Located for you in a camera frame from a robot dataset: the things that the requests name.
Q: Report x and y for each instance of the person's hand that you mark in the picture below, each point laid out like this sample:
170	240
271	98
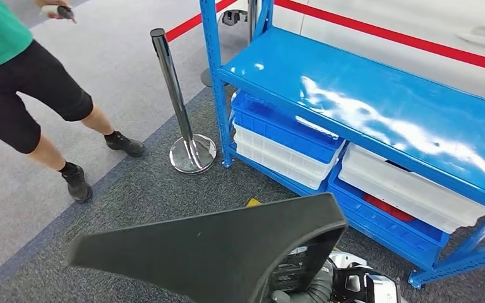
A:
48	3

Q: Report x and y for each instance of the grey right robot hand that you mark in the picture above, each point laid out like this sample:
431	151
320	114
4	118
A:
286	296

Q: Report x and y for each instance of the small handheld device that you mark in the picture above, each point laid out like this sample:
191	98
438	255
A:
63	11

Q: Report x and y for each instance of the black plastic frame part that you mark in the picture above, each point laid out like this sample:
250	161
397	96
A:
205	251

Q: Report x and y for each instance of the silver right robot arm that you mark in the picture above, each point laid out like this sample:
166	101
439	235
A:
322	284

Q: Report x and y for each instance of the blue metal shelf rack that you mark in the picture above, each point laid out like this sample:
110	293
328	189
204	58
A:
351	83

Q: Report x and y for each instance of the person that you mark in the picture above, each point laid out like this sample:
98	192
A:
0	33

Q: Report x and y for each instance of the blue plastic bin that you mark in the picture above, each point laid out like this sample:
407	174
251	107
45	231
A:
284	129
384	234

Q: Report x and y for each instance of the white plastic bin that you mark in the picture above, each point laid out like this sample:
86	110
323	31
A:
414	192
276	169
276	152

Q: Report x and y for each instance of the red item in bin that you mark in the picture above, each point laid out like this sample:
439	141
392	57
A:
387	209

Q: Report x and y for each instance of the red barrier belt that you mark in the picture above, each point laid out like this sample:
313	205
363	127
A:
393	37
192	23

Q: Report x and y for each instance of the black shoe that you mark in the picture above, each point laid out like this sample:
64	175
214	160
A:
77	186
125	144

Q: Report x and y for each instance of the white car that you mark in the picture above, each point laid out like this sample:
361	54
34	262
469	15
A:
393	21

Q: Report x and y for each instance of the black camera bracket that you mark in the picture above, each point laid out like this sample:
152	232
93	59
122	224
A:
343	292

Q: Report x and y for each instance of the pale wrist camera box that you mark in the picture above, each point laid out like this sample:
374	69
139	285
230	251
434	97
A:
384	290

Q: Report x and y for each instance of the chrome stanchion post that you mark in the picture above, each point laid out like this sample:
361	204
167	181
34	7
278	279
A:
192	154

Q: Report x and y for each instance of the belt barrier post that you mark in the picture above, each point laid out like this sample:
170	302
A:
252	21

